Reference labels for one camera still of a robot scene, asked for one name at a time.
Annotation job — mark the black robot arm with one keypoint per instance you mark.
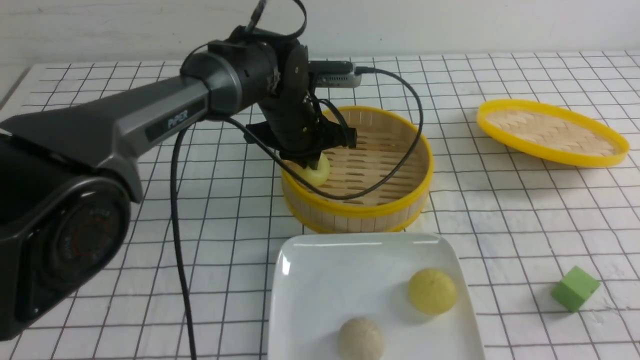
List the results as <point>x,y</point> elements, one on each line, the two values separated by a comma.
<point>69,176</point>

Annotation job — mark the yellow steamed bun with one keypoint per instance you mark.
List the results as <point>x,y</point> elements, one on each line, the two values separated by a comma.
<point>432,291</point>
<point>317,177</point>

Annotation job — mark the green foam cube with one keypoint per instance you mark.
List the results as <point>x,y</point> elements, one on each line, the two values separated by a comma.
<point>575,289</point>

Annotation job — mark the yellow rimmed steamer lid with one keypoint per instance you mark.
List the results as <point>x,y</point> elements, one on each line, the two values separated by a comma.
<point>552,133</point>

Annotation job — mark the beige steamed bun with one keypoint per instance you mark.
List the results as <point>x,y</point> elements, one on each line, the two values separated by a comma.
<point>360,338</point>

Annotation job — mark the yellow steamed bun on plate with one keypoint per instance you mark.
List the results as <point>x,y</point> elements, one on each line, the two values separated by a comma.
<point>432,291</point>

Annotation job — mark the yellow rimmed bamboo steamer basket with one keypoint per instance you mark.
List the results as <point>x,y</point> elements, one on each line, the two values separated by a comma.
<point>383,140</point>

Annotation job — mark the white square plate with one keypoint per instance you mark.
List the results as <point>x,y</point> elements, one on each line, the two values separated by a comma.
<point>322,281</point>

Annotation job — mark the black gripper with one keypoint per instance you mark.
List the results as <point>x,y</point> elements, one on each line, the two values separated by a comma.
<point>298,124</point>

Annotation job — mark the wrist-mounted camera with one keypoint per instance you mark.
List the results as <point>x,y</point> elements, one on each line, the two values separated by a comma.
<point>333,74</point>

